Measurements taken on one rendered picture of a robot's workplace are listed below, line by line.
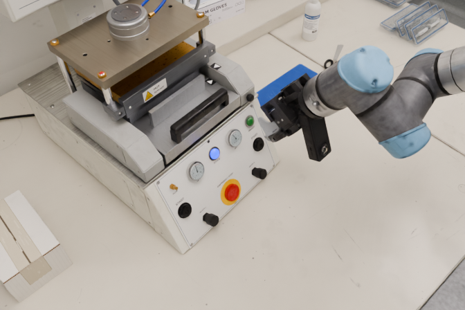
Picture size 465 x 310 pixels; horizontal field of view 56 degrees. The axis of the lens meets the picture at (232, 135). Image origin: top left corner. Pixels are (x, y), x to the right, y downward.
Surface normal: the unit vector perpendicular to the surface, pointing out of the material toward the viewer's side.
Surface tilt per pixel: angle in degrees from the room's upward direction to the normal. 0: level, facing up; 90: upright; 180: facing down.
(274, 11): 0
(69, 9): 90
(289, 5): 0
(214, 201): 65
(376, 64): 35
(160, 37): 0
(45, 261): 89
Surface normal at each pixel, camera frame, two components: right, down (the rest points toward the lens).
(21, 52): 0.65, 0.55
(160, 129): -0.02, -0.67
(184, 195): 0.67, 0.15
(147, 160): 0.47, -0.20
